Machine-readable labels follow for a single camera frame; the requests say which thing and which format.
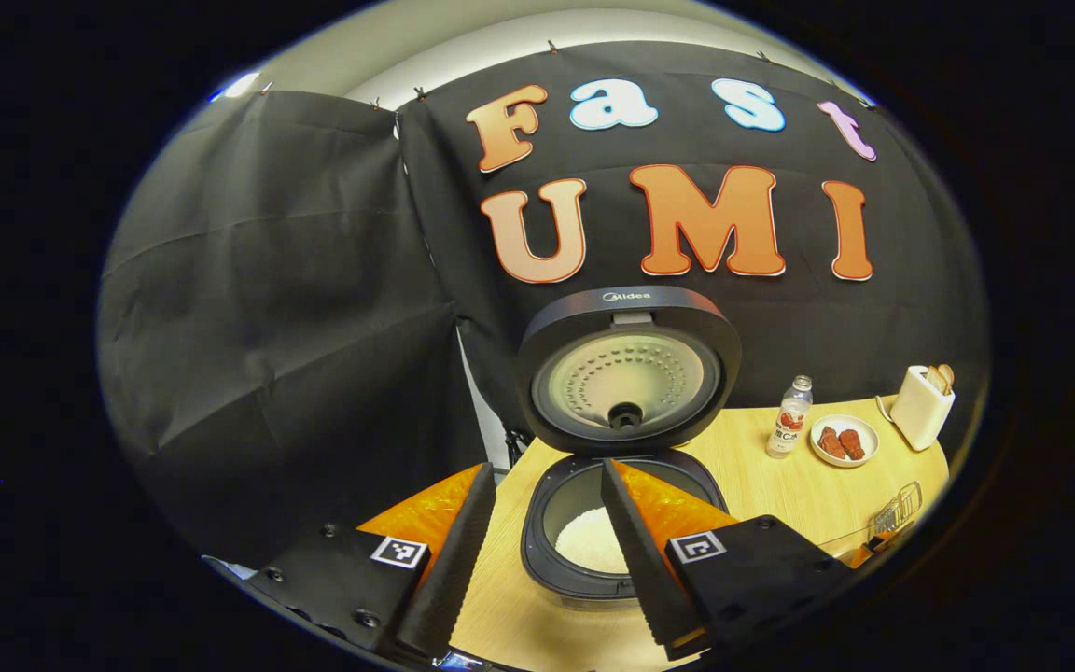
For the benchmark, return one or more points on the white round plate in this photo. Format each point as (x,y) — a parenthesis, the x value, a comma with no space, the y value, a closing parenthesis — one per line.
(870,439)

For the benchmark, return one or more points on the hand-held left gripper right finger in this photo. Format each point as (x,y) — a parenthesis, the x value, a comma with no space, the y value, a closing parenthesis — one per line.
(645,569)

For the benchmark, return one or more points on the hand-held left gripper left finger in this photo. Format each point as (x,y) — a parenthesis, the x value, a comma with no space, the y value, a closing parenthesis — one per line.
(453,569)

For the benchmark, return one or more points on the toast bread slice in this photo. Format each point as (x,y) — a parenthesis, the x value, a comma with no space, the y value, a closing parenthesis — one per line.
(935,380)
(947,374)

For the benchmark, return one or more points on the clear drink bottle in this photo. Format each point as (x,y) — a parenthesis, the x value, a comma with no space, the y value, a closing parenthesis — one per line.
(788,429)

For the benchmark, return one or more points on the white toaster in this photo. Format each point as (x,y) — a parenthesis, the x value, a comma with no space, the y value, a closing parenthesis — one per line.
(915,415)

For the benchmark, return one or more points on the black rice cooker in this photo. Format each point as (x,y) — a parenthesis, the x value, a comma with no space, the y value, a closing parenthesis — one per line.
(631,303)

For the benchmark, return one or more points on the black backdrop cloth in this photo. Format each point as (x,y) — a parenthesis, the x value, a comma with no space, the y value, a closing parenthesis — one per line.
(267,327)

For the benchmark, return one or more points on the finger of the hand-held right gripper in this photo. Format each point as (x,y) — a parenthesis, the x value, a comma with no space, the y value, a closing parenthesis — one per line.
(859,558)

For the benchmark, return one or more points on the red meat piece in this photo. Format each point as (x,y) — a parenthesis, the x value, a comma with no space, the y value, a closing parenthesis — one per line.
(852,444)
(832,442)

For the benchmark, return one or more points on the white rice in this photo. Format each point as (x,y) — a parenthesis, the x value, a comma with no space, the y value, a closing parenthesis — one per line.
(589,541)

